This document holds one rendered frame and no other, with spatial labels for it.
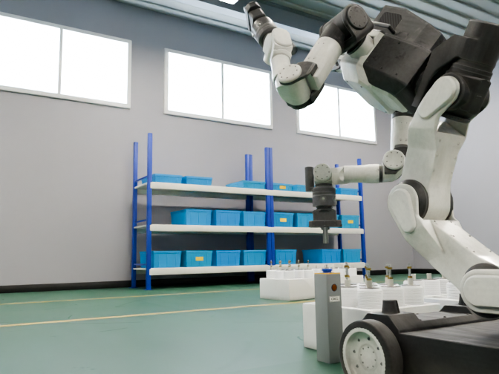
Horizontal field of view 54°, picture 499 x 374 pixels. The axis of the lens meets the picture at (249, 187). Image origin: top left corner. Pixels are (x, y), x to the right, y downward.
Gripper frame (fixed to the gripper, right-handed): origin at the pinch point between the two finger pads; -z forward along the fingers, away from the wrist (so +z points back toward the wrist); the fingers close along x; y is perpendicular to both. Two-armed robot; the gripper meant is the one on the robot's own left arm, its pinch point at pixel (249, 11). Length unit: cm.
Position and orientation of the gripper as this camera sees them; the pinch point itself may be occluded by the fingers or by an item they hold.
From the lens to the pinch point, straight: 195.1
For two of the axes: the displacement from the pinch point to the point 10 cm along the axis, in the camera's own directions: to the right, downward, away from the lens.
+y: 9.0, -4.1, 1.4
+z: 4.2, 7.3, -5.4
